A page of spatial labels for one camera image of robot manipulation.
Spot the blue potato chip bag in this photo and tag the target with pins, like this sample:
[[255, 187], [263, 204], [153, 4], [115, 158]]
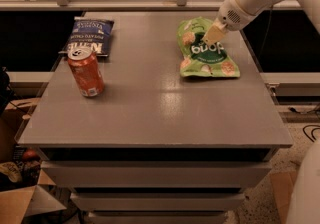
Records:
[[90, 32]]

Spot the cardboard box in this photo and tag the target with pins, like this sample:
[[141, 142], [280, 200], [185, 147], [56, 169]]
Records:
[[44, 197], [282, 185]]

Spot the cardboard box right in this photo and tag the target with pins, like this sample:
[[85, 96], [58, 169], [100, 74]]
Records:
[[282, 185]]

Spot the grey drawer cabinet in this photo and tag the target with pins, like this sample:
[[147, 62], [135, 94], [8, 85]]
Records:
[[155, 147]]

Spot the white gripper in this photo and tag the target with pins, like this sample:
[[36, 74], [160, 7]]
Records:
[[231, 15]]

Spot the cardboard box left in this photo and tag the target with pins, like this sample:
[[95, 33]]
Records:
[[44, 197]]

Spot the green rice chip bag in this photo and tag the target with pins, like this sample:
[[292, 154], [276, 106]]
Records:
[[199, 59]]

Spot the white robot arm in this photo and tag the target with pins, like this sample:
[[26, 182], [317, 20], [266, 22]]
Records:
[[304, 206]]

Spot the orange soda can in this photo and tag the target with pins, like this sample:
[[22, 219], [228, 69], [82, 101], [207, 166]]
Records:
[[84, 66]]

